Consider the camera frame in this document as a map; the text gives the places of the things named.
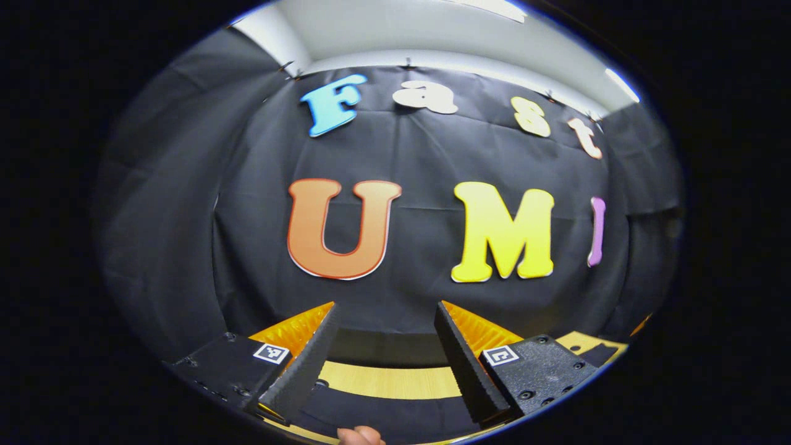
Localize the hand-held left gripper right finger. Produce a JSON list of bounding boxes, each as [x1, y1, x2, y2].
[[433, 300, 600, 427]]

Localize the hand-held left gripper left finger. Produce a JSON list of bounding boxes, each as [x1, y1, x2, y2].
[[163, 301, 342, 427]]

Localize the black backdrop cloth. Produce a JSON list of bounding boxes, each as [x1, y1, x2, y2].
[[93, 28, 687, 365]]

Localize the black jeans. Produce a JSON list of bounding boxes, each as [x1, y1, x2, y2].
[[297, 331, 620, 444]]

